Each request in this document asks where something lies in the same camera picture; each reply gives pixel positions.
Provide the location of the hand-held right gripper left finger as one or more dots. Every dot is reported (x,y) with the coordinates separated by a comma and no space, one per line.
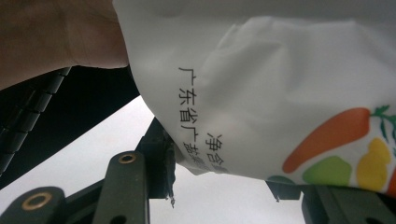
(160,168)

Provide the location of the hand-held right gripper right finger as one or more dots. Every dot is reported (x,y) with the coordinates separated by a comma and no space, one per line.
(286,191)

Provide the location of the white bag with blue top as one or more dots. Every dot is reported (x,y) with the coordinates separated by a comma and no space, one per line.
(264,77)

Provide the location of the grey table mat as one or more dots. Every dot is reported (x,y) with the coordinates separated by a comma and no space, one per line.
(218,202)

